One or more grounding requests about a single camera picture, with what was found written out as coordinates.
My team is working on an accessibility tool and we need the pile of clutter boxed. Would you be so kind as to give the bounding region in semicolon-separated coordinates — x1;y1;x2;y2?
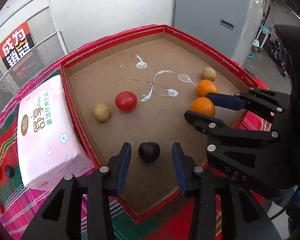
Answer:
267;27;290;78

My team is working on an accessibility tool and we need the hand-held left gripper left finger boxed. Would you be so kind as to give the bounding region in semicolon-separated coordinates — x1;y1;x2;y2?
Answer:
20;142;132;240

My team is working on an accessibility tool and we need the small yellow-brown round fruit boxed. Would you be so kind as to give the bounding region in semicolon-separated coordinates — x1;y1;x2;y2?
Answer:
93;102;111;123

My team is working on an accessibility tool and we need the white framed board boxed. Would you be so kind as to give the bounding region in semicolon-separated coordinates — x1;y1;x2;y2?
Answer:
255;26;271;50

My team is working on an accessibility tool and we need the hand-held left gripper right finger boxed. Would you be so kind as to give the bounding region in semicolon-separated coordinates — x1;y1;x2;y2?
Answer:
172;142;282;240

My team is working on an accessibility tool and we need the white metal mesh rack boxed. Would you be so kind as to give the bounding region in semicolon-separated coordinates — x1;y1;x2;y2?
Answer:
0;0;68;118

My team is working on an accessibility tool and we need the black cable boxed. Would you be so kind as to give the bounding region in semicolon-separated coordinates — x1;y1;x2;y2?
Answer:
270;186;300;222

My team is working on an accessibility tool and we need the plaid tablecloth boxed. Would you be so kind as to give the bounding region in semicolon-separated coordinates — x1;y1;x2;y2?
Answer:
0;24;274;240

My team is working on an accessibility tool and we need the grey metal cabinet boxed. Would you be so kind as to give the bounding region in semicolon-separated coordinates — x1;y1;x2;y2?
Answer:
174;0;264;65

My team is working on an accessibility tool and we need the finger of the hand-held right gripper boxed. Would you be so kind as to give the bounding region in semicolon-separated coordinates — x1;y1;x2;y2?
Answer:
205;87;290;124
184;110;294;200

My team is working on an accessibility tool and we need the red cardboard box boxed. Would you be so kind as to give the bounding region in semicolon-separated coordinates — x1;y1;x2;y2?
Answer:
60;24;262;224

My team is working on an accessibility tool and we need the pink tissue pack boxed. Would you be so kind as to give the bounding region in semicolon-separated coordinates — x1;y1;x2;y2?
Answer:
17;74;94;192

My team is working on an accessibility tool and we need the red and black book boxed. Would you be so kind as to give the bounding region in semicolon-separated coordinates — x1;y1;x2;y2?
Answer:
0;21;35;70

